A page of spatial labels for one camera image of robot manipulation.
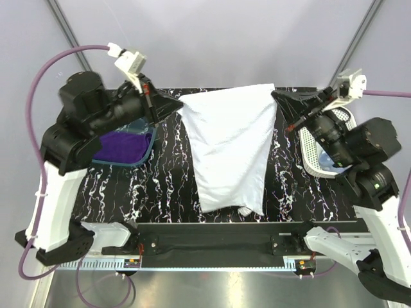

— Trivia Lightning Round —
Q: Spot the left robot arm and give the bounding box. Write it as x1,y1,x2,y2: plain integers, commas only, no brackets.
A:
15,71,183,266

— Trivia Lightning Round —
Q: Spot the aluminium rail frame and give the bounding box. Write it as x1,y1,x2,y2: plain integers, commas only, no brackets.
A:
30,234,405,308

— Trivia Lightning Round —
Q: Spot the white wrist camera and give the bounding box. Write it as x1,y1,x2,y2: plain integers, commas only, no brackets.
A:
323,69,367,111
114,49,147,93

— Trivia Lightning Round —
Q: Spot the purple towel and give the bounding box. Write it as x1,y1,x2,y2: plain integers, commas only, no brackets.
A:
92,132,153,166

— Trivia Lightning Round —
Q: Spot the left connector board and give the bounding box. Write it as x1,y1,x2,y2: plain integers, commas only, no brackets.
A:
123,259,141,268

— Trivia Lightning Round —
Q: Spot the light blue towel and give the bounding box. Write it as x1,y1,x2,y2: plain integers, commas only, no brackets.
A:
178,83,277,216

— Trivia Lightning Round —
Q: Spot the connector board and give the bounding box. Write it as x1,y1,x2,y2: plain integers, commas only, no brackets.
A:
123,259,141,268
296,259,317,272

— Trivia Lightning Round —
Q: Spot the white plastic basket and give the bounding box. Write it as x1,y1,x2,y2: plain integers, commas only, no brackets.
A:
299,107,356,179

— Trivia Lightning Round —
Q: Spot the aluminium corner post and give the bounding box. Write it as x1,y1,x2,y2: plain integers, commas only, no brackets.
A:
45,0,92,71
328,0,385,87

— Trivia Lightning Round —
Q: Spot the blue-edged white towel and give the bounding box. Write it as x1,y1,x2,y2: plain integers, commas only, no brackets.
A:
319,151,346,174

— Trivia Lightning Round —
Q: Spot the purple cable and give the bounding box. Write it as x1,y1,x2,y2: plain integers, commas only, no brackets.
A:
17,44,141,307
265,89,411,279

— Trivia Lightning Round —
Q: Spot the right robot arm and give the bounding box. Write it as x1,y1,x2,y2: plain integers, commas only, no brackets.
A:
272,88,410,305

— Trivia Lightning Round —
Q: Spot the teal translucent tray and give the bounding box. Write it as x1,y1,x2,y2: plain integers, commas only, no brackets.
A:
92,119,157,167

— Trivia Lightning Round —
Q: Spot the right aluminium corner post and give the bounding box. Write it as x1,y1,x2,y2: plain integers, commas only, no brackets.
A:
328,0,385,87

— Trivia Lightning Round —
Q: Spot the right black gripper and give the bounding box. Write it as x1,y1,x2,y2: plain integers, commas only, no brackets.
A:
270,84,353,165

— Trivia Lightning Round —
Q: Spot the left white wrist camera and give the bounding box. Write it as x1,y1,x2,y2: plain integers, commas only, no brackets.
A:
114,49,147,93

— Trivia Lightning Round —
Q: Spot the right connector board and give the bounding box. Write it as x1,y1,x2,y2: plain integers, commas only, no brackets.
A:
296,259,317,272

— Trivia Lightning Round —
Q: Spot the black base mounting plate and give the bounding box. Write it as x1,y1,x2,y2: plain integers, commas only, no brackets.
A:
102,223,313,270

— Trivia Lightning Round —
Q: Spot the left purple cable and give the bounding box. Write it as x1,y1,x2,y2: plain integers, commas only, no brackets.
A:
17,44,141,307

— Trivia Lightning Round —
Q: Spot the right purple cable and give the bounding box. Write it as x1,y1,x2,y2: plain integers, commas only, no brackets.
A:
265,89,411,279

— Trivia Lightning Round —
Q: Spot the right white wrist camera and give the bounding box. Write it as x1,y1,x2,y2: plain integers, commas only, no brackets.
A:
323,69,367,111

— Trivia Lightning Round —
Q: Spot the left aluminium corner post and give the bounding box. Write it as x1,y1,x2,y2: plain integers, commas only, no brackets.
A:
45,0,92,71

